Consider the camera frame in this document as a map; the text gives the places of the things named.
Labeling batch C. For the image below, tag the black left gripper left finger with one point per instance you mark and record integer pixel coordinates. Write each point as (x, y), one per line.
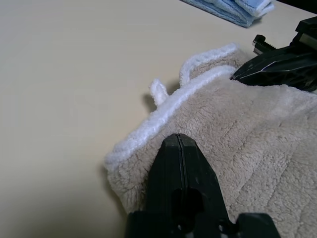
(166, 168)

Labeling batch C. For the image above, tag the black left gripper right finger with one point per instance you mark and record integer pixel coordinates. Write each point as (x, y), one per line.
(198, 173)

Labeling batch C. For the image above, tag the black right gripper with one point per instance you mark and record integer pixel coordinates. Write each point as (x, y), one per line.
(307, 37)

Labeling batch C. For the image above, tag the beige towel with white trim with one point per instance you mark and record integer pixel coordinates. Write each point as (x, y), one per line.
(235, 136)

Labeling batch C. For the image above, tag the blue folded towel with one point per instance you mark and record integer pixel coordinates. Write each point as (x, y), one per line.
(223, 10)

